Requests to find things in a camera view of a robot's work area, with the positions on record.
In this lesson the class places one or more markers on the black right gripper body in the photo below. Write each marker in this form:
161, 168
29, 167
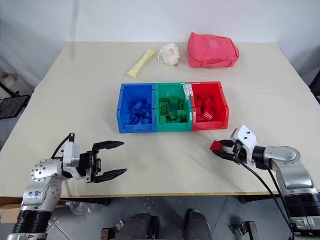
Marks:
239, 152

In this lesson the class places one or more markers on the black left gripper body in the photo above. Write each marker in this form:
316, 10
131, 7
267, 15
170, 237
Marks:
87, 163

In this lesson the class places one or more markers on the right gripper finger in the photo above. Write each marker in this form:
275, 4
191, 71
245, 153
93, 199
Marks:
228, 143
225, 155

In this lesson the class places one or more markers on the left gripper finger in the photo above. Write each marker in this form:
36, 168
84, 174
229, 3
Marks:
110, 175
110, 144

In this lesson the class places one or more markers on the red toy brick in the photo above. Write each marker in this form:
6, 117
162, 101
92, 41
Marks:
215, 145

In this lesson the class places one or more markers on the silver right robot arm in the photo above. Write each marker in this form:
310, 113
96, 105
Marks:
292, 170

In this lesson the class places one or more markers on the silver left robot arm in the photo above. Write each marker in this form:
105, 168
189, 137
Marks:
40, 185

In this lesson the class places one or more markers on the blue plastic bin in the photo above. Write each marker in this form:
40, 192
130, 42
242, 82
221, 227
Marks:
125, 128

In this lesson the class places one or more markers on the clear plastic bag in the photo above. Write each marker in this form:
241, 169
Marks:
78, 207

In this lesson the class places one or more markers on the red plastic bin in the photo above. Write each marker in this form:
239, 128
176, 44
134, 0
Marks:
220, 97

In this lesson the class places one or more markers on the green plastic bin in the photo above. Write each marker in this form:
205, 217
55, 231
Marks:
175, 127

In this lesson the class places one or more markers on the dark rounded shape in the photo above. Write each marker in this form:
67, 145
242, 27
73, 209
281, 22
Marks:
198, 225
137, 227

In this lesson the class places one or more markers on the long green toy brick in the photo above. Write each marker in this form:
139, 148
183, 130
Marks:
164, 109

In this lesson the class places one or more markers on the pale yellow tube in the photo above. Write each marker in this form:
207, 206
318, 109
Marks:
140, 63

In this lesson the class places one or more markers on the pink fabric bag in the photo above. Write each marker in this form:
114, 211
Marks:
212, 50

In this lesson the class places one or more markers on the dark chair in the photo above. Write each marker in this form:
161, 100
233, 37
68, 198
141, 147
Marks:
315, 85

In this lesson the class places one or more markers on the white crumpled mesh sponge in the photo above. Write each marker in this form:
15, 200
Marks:
170, 55

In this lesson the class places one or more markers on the beige cushion on stand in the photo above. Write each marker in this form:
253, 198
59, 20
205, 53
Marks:
8, 78

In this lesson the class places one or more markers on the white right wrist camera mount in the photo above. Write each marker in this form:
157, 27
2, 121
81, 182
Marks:
246, 138

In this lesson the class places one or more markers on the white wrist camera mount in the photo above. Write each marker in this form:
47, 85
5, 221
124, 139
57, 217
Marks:
71, 155
246, 138

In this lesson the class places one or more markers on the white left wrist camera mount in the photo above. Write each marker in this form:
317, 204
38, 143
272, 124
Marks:
71, 155

